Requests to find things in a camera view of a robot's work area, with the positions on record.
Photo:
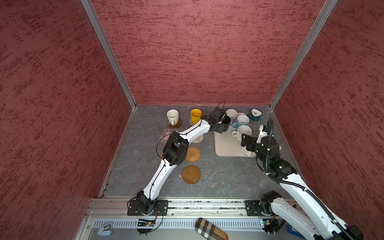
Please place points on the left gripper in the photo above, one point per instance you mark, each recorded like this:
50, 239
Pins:
220, 130

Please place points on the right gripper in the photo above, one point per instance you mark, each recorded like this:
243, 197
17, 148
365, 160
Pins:
252, 141

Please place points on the yellow mug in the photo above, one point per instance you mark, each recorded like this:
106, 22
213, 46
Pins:
196, 115

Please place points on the multicolour woven round coaster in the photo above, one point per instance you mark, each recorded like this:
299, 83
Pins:
199, 139

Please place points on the dark amber round coaster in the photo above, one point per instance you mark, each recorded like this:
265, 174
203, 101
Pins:
180, 121

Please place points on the rattan round coaster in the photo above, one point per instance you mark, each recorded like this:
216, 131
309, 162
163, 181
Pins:
193, 154

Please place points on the white mug with handle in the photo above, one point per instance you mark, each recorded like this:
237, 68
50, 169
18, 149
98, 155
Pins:
173, 117

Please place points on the pink flower coaster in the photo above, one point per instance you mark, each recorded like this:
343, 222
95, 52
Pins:
166, 134

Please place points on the brown wooden round coaster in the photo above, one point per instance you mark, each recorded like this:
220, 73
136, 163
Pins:
191, 174

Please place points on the black mug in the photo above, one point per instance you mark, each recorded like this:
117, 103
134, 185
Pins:
226, 123

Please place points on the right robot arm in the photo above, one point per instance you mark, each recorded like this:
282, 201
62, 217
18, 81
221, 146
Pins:
317, 222

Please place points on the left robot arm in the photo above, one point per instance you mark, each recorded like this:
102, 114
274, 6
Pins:
174, 153

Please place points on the white mug back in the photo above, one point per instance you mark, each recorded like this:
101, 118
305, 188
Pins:
232, 114

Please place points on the beige tray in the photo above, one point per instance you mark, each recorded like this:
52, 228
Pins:
228, 146

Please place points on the white blue mug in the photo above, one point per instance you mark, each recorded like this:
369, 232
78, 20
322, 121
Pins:
242, 120

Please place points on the white mug middle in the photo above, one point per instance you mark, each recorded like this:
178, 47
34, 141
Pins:
240, 131

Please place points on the teal cat mug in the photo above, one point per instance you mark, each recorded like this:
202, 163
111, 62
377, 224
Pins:
255, 115

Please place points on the blue tool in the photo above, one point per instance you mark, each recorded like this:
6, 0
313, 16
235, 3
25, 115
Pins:
291, 230

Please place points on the plaid case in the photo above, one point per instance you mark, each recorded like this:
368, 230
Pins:
209, 231

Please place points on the small stapler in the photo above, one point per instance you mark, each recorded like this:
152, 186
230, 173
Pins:
105, 230

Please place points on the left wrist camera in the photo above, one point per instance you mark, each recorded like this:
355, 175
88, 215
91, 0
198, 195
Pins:
218, 114

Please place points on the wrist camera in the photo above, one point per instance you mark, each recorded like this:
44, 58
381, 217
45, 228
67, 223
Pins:
263, 133
218, 114

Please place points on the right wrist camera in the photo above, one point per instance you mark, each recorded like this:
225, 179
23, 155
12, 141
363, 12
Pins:
263, 133

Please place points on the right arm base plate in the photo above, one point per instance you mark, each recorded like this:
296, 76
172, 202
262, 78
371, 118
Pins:
258, 208

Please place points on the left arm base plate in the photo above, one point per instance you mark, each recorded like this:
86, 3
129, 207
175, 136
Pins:
158, 208

